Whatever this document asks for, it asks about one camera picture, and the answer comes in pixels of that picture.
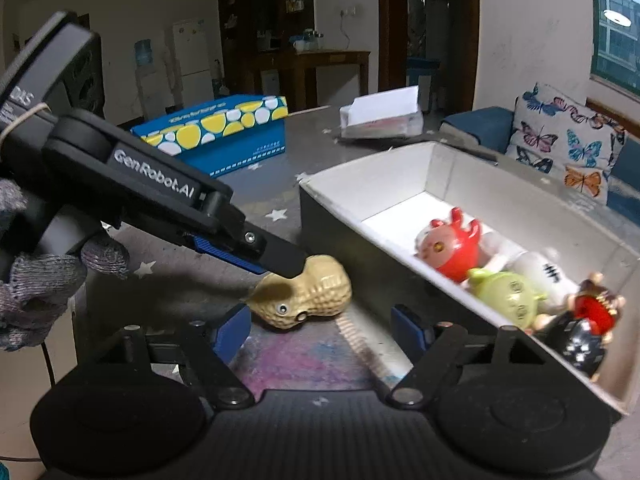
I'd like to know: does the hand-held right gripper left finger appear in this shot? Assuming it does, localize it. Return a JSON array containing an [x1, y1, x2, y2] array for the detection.
[[79, 305, 256, 410]]

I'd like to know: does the person's left hand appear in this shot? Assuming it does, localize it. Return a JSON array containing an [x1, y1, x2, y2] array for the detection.
[[0, 180, 131, 353]]

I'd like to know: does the green-framed window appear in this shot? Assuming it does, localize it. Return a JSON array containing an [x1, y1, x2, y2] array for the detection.
[[590, 0, 640, 95]]

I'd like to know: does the white tissue pack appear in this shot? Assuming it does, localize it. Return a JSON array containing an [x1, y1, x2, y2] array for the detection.
[[340, 86, 424, 140]]

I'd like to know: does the water dispenser with blue bottle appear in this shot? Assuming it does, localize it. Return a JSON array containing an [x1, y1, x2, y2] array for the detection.
[[133, 39, 172, 117]]

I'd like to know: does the blue yellow-dotted tissue box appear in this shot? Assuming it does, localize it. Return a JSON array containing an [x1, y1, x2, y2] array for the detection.
[[131, 94, 289, 180]]

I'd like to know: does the wooden side table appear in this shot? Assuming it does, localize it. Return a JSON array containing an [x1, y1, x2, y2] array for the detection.
[[250, 50, 371, 111]]

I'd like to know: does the grey cardboard box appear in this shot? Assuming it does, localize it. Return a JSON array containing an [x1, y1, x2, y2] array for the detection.
[[298, 141, 640, 416]]

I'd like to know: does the white refrigerator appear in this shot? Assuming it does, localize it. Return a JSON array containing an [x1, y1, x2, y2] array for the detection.
[[172, 19, 214, 107]]

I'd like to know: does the red round toy figure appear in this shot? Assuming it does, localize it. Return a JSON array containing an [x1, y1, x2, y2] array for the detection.
[[416, 207, 483, 283]]

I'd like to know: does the green round toy figure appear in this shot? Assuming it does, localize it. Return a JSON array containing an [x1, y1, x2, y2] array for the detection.
[[467, 267, 549, 333]]

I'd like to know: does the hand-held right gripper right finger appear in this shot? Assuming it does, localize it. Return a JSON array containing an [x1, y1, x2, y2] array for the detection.
[[391, 305, 556, 410]]

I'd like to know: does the blue storage bin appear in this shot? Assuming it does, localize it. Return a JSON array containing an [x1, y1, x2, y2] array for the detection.
[[406, 57, 442, 107]]

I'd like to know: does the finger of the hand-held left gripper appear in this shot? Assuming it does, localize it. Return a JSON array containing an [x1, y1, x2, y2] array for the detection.
[[194, 236, 269, 276], [207, 197, 307, 280]]

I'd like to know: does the white plush rabbit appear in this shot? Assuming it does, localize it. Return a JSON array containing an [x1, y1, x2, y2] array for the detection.
[[475, 232, 581, 317]]

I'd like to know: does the black cable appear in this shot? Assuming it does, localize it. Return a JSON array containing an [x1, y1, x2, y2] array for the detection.
[[42, 339, 57, 388]]

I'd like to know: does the dark wooden cabinet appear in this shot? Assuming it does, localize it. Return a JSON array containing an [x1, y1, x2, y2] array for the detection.
[[217, 0, 316, 97]]

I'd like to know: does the wooden door frame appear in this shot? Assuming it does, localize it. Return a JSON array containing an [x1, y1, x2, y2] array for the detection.
[[377, 0, 482, 113]]

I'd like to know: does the black-haired doll toy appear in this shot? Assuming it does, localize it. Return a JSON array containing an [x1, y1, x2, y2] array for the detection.
[[532, 272, 627, 380]]

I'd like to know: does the tan peanut toy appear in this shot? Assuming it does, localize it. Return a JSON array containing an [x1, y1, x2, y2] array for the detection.
[[244, 254, 352, 332]]

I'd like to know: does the butterfly print pillow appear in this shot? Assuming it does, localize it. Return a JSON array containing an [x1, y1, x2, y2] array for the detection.
[[505, 82, 629, 206]]

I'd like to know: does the blue sofa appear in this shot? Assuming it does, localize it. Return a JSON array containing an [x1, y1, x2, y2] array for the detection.
[[440, 106, 640, 226]]

